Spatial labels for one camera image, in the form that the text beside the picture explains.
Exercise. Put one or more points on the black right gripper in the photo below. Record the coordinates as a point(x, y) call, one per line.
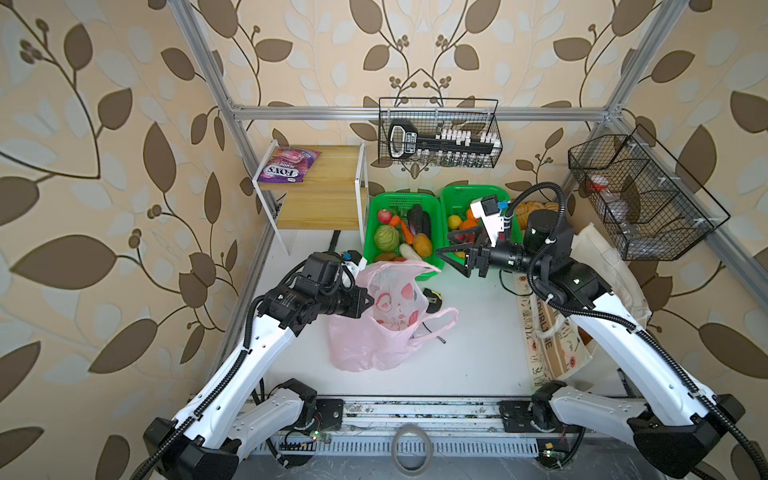
point(475, 256)

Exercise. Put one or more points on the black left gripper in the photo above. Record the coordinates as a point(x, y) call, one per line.
point(357, 304)

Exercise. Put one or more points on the pink plastic bag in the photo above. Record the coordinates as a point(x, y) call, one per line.
point(395, 326)

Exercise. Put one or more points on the purple Fox's candy bag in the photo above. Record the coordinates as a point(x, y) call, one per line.
point(288, 165)

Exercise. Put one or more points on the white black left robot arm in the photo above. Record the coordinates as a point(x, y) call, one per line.
point(212, 434)

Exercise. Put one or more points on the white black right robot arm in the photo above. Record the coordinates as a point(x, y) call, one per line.
point(677, 420)

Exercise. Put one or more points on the yellow lemon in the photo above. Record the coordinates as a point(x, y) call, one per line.
point(454, 222)

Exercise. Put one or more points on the right green plastic basket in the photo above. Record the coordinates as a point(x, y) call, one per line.
point(456, 200)

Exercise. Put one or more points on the green plastic basket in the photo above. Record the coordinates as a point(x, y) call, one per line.
point(399, 204)
point(456, 200)

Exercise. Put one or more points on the yellow potato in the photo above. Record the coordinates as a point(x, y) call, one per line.
point(422, 245)

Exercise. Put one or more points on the black yellow tape measure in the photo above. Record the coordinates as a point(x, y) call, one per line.
point(435, 303)

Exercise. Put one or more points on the dark purple eggplant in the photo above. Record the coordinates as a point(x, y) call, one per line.
point(419, 221)

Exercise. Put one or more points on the white radish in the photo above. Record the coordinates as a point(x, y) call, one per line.
point(408, 252)

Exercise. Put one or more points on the brown potato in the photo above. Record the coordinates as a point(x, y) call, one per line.
point(386, 256)

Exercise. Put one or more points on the dark green scraper tool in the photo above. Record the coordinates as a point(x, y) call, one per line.
point(333, 244)

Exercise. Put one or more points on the tray of bread rolls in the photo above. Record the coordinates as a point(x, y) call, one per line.
point(525, 209)

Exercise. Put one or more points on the green cabbage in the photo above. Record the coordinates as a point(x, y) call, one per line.
point(386, 238)

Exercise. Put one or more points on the orange carrot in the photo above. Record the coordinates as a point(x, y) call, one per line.
point(397, 222)

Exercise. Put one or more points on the left green plastic basket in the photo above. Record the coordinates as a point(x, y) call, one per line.
point(399, 204)

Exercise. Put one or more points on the white wooden two-tier shelf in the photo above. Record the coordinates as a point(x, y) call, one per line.
point(333, 196)

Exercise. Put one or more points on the roll of clear tape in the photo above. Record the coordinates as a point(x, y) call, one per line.
point(411, 440)

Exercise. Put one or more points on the red capped plastic bottle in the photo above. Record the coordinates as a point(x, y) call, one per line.
point(600, 185)

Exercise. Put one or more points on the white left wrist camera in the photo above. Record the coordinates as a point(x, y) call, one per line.
point(354, 261)

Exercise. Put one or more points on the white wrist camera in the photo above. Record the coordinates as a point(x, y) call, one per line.
point(354, 261)
point(491, 212)

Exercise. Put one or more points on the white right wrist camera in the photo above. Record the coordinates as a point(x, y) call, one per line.
point(491, 212)

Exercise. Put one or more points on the black wire basket back wall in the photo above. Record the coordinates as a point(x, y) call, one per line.
point(474, 114)

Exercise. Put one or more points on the black wire basket wall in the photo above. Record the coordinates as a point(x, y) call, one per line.
point(661, 208)
point(474, 114)

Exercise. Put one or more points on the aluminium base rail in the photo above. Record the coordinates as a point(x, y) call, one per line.
point(478, 427)

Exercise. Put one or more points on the black wire basket right wall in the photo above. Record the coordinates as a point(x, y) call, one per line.
point(661, 208)

